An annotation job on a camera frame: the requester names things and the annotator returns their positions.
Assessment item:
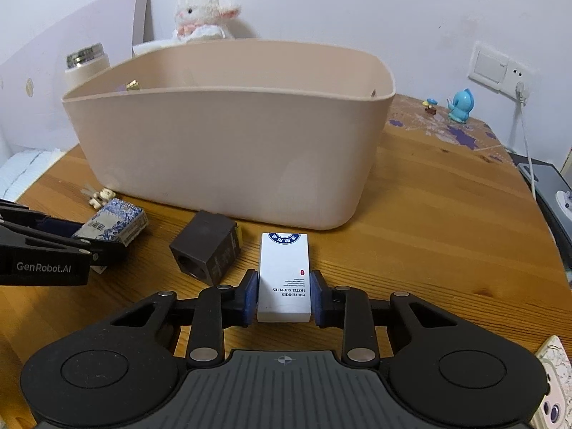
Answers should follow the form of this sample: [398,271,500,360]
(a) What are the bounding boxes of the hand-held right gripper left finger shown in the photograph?
[108,269,261,364]

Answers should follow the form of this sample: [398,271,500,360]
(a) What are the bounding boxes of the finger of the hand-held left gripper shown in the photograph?
[0,223,129,274]
[0,199,88,238]

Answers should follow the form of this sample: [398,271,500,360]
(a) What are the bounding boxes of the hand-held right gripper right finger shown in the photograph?
[310,269,461,365]

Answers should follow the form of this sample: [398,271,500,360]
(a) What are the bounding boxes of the white rectangular box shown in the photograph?
[257,232,312,323]

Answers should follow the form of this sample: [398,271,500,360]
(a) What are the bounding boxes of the blue white patterned box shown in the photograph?
[73,198,149,273]

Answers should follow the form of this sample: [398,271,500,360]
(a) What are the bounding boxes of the beige plastic storage bin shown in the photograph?
[61,38,397,232]

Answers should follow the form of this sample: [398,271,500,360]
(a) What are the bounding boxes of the white quilted cloth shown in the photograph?
[0,148,68,202]

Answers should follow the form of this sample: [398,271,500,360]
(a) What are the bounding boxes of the dark brown cube box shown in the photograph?
[169,210,243,286]

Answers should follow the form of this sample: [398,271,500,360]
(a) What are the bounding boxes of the white steel-lid thermos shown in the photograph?
[64,42,110,91]

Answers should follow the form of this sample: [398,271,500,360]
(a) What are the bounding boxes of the blue cartoon figurine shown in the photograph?
[448,88,473,123]

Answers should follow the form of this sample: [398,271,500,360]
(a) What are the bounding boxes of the grey flat device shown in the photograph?
[507,152,572,280]

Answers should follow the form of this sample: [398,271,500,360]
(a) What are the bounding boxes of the phone in floral case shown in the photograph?
[527,335,572,429]

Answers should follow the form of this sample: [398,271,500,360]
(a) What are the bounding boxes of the white plush lamb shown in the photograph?
[172,0,242,44]

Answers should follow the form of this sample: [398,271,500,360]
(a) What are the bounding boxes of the small bear keychain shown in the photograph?
[82,183,116,210]

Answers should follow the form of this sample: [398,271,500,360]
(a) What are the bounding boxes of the white wall switch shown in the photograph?
[468,41,511,91]

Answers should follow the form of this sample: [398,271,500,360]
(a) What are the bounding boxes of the white plug with cable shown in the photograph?
[514,81,539,200]

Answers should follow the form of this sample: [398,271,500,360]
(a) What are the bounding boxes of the white wall socket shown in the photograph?
[504,57,536,99]

